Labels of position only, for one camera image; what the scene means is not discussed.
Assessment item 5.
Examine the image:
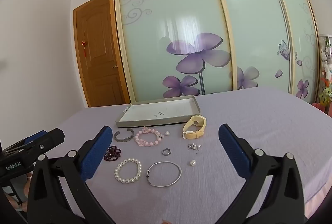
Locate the thin silver bangle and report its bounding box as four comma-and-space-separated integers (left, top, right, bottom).
147, 161, 182, 187

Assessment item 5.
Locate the pile of plush toys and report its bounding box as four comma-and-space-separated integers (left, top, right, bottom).
318, 35, 332, 116

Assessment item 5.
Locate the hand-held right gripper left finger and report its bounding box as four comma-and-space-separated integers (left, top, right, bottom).
27, 126, 122, 224

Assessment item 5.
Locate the butterfly print wardrobe door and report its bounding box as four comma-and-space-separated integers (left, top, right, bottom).
205, 0, 295, 95

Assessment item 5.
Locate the person's left hand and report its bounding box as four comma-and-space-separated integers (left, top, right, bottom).
8, 171, 35, 213

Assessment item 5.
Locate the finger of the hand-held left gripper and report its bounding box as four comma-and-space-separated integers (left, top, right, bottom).
5, 130, 48, 150
24, 128, 65, 160

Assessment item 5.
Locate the dark red bead bracelet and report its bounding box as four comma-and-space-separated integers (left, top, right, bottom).
104, 146, 122, 161

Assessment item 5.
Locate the grey cardboard box tray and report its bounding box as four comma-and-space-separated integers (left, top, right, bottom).
115, 95, 201, 128

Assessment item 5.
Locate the yellow amber bangle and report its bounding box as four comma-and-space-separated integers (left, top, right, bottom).
182, 115, 207, 139

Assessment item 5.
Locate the pink bead bracelet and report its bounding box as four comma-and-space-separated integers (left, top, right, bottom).
134, 126, 164, 147

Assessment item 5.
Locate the wooden door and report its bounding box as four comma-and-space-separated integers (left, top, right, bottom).
73, 0, 130, 108

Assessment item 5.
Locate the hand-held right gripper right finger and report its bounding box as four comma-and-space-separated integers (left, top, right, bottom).
218, 124, 308, 224

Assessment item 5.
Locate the silver earrings cluster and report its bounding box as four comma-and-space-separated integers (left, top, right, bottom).
188, 143, 202, 154

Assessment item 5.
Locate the large purple flower wardrobe door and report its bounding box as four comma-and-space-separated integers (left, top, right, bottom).
109, 0, 238, 105

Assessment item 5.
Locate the silver cuff bracelet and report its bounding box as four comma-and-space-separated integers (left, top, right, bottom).
114, 129, 135, 142

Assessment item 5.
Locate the white pearl bracelet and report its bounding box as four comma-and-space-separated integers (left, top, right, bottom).
114, 159, 143, 184

